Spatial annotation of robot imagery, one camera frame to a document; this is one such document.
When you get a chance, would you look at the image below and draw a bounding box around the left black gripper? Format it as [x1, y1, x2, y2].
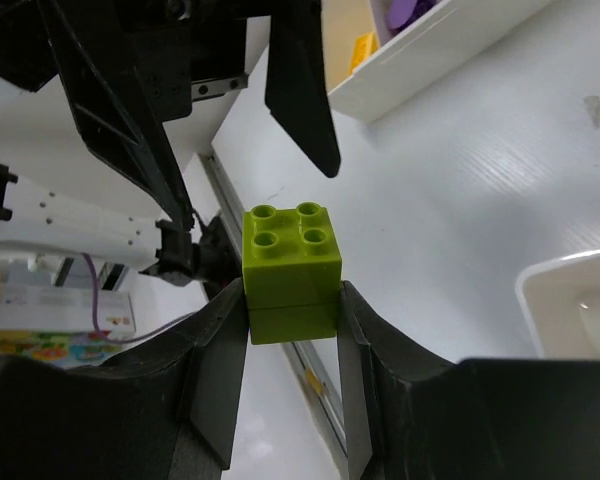
[38, 1, 341, 232]

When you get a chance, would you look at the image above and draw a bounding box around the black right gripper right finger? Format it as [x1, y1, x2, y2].
[337, 282, 600, 479]

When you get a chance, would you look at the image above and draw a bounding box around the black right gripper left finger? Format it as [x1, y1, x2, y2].
[0, 280, 249, 479]

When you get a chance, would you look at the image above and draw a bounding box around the yellow lego base piece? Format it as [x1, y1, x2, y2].
[349, 32, 378, 75]

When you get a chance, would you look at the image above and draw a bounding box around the small lime green lego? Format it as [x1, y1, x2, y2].
[242, 202, 342, 345]

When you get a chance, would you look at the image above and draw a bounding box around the purple curved lego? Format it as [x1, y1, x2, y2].
[385, 0, 438, 33]

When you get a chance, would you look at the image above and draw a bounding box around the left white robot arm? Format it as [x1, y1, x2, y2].
[0, 1, 341, 286]

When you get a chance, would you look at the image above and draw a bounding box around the cardboard lego box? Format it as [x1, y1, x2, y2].
[0, 272, 136, 369]

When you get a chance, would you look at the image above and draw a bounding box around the right white plastic container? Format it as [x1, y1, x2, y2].
[516, 249, 600, 360]

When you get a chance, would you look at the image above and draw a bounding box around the white plastic container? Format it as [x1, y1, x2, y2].
[323, 0, 549, 122]
[516, 249, 600, 360]

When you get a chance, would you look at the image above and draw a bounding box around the left white plastic container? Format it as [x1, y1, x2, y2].
[323, 0, 549, 122]

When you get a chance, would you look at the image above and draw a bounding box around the aluminium table rail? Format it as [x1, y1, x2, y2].
[201, 156, 347, 467]

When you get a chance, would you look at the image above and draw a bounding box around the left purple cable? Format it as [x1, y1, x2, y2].
[82, 252, 196, 344]

